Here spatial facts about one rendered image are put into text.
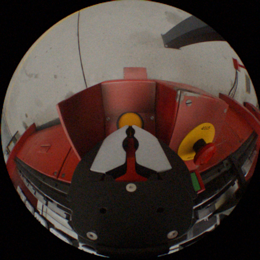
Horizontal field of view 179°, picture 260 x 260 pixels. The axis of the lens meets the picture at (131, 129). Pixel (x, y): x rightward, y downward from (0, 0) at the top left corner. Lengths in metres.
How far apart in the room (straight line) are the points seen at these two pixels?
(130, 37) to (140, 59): 0.26
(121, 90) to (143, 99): 0.04
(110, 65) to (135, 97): 0.74
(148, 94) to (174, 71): 0.82
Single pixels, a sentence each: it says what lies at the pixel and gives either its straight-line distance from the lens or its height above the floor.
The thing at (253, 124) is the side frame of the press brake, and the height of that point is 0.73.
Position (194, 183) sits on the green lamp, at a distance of 0.21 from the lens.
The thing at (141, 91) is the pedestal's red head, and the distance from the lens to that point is 0.15.
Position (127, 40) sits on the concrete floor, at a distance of 0.92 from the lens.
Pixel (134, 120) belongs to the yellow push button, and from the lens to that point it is 0.15.
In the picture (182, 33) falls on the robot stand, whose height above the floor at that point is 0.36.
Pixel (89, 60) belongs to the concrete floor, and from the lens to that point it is 0.95.
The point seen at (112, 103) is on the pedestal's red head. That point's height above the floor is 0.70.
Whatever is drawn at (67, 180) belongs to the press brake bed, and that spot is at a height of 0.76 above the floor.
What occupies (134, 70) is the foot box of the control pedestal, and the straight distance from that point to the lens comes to 0.85.
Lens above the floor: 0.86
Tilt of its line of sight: 56 degrees down
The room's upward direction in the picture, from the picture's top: 178 degrees clockwise
